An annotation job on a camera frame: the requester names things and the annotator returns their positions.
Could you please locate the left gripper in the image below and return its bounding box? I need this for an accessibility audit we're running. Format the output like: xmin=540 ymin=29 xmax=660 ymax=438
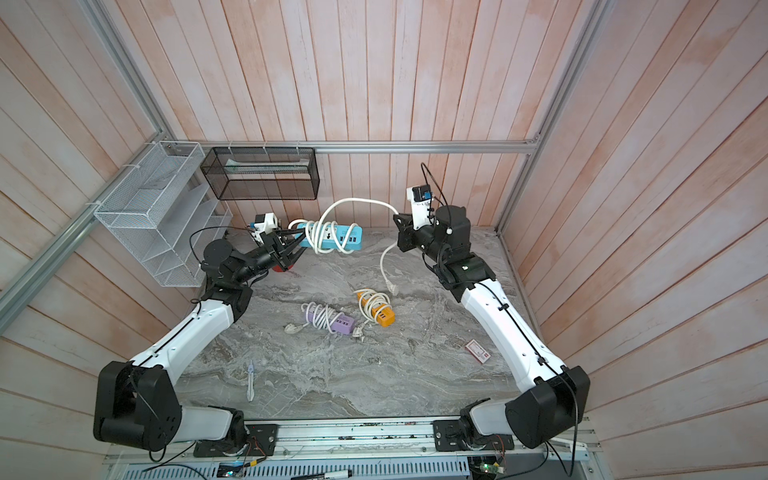
xmin=234 ymin=228 xmax=313 ymax=284

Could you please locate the teal power strip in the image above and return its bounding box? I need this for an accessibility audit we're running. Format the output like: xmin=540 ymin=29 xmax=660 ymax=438
xmin=296 ymin=222 xmax=363 ymax=253

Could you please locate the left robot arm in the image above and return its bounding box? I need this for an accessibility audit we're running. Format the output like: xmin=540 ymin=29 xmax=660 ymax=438
xmin=93 ymin=230 xmax=305 ymax=456

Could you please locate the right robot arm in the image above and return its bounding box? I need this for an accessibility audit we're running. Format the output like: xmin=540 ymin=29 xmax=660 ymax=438
xmin=393 ymin=205 xmax=591 ymax=448

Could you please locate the orange power strip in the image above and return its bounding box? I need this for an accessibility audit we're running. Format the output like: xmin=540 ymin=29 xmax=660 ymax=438
xmin=355 ymin=288 xmax=396 ymax=327

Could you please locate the purple power strip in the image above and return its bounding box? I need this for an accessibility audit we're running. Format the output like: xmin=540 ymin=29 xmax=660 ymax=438
xmin=301 ymin=302 xmax=356 ymax=336

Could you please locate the black mesh basket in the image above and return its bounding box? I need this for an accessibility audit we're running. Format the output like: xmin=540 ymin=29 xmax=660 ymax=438
xmin=201 ymin=146 xmax=320 ymax=201

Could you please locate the pink white card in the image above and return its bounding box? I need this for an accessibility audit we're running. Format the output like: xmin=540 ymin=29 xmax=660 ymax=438
xmin=465 ymin=339 xmax=491 ymax=364

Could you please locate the black marker pen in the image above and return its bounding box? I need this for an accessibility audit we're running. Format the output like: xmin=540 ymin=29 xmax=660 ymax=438
xmin=291 ymin=469 xmax=353 ymax=480

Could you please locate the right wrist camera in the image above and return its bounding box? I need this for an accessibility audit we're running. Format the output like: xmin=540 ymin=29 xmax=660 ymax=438
xmin=406 ymin=184 xmax=433 ymax=230

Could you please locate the white cord of purple strip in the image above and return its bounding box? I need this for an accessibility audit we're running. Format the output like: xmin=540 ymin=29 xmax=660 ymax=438
xmin=283 ymin=301 xmax=344 ymax=336

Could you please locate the white cord of orange strip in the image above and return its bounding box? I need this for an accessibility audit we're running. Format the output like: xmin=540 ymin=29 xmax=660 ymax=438
xmin=350 ymin=289 xmax=392 ymax=341

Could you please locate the horizontal aluminium wall rail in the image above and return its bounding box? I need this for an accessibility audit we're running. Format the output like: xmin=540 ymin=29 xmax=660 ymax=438
xmin=191 ymin=140 xmax=538 ymax=154

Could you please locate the white wire mesh shelf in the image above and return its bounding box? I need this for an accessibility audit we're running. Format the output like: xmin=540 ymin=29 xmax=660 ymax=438
xmin=95 ymin=141 xmax=232 ymax=288

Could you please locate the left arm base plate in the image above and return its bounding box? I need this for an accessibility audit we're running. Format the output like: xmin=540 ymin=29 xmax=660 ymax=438
xmin=193 ymin=423 xmax=279 ymax=458

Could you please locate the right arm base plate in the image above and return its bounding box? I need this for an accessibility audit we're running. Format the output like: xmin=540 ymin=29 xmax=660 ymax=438
xmin=432 ymin=417 xmax=514 ymax=453

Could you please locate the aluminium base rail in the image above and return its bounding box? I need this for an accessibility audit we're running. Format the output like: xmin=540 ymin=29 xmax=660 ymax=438
xmin=99 ymin=416 xmax=612 ymax=479

